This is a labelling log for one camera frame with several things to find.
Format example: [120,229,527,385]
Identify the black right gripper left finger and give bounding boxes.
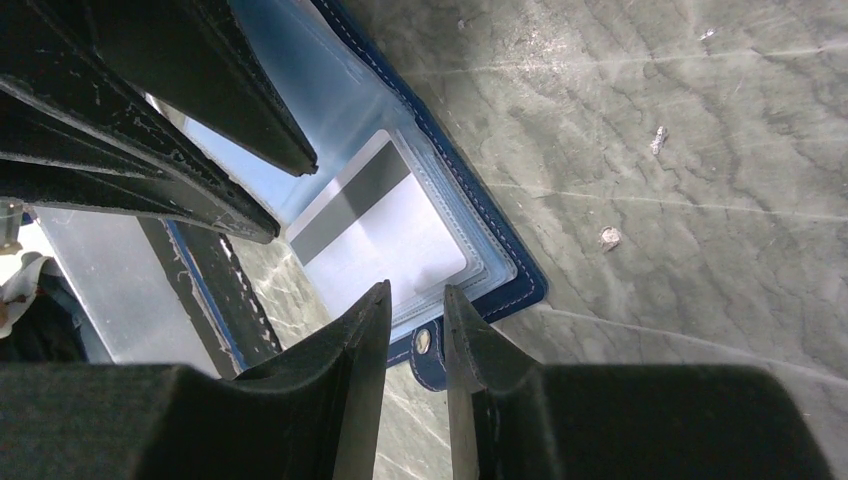
[1,281,392,479]

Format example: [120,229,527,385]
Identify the seated person in background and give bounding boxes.
[1,252,88,363]

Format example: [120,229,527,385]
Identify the blue leather card holder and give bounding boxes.
[186,1,548,391]

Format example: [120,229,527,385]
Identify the white credit card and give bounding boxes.
[286,130,477,316]

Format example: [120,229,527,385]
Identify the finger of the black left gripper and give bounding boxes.
[1,1,281,244]
[79,0,318,176]

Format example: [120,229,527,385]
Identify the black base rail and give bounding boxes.
[139,218,283,379]

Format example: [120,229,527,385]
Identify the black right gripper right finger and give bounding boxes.
[444,286,832,479]

